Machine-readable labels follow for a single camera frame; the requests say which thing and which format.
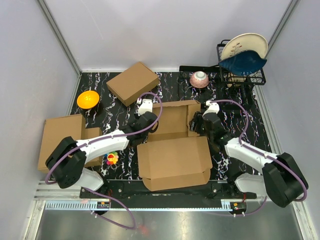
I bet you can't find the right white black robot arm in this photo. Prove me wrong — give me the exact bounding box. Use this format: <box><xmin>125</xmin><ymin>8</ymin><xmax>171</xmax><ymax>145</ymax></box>
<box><xmin>189</xmin><ymin>111</ymin><xmax>309</xmax><ymax>208</ymax></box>

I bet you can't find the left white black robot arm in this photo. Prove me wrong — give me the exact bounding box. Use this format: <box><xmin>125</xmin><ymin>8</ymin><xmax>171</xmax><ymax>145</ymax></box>
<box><xmin>45</xmin><ymin>111</ymin><xmax>159</xmax><ymax>198</ymax></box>

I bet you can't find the closed cardboard box back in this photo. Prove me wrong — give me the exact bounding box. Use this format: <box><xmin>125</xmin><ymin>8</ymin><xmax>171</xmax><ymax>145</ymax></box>
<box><xmin>107</xmin><ymin>62</ymin><xmax>160</xmax><ymax>107</ymax></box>

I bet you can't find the small cardboard box left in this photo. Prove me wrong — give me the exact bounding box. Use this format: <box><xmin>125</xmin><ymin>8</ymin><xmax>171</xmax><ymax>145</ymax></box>
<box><xmin>81</xmin><ymin>127</ymin><xmax>103</xmax><ymax>168</ymax></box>

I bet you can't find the large cardboard box left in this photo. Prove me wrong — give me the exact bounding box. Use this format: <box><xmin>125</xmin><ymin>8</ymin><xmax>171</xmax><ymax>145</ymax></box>
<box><xmin>37</xmin><ymin>114</ymin><xmax>86</xmax><ymax>174</ymax></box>

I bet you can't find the pink patterned bowl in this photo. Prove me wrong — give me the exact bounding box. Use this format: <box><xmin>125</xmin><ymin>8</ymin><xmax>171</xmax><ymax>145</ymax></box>
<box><xmin>189</xmin><ymin>71</ymin><xmax>209</xmax><ymax>89</ymax></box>

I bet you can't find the rainbow flower toy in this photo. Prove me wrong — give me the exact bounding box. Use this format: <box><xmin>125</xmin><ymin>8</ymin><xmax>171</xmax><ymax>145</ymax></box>
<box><xmin>105</xmin><ymin>151</ymin><xmax>119</xmax><ymax>166</ymax></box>

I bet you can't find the beige cup in rack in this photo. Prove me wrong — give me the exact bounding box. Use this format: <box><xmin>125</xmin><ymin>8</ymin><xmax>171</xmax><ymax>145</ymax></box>
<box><xmin>227</xmin><ymin>76</ymin><xmax>245</xmax><ymax>88</ymax></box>

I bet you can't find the orange bowl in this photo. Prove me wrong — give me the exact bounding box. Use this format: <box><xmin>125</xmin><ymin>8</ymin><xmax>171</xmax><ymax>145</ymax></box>
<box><xmin>76</xmin><ymin>90</ymin><xmax>100</xmax><ymax>110</ymax></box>

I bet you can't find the blue leaf plate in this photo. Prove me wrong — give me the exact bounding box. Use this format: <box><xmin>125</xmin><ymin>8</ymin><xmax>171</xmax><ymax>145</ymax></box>
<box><xmin>218</xmin><ymin>50</ymin><xmax>267</xmax><ymax>76</ymax></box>

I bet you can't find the cream floral plate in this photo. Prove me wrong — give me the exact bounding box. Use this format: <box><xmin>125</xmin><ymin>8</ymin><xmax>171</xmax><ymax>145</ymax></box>
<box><xmin>220</xmin><ymin>33</ymin><xmax>269</xmax><ymax>60</ymax></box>

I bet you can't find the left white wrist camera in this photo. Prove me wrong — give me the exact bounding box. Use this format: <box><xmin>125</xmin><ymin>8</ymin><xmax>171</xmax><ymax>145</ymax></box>
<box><xmin>136</xmin><ymin>98</ymin><xmax>153</xmax><ymax>116</ymax></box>

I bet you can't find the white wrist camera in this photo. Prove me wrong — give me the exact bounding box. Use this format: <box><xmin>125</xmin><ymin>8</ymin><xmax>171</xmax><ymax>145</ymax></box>
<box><xmin>202</xmin><ymin>100</ymin><xmax>220</xmax><ymax>116</ymax></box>
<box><xmin>136</xmin><ymin>98</ymin><xmax>153</xmax><ymax>116</ymax></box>

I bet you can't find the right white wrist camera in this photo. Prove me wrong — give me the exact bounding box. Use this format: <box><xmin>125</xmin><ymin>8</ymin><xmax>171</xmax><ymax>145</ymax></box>
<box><xmin>202</xmin><ymin>100</ymin><xmax>220</xmax><ymax>116</ymax></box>

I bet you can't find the black wire dish rack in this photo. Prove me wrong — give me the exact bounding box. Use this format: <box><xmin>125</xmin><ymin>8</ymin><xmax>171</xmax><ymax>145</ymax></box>
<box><xmin>178</xmin><ymin>39</ymin><xmax>267</xmax><ymax>111</ymax></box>

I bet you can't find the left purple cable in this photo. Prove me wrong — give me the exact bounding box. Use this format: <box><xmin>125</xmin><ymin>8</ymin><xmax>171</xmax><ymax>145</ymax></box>
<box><xmin>44</xmin><ymin>91</ymin><xmax>164</xmax><ymax>230</ymax></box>

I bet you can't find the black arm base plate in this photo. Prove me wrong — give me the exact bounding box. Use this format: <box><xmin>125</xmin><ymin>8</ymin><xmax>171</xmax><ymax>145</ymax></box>
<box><xmin>79</xmin><ymin>179</ymin><xmax>257</xmax><ymax>200</ymax></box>

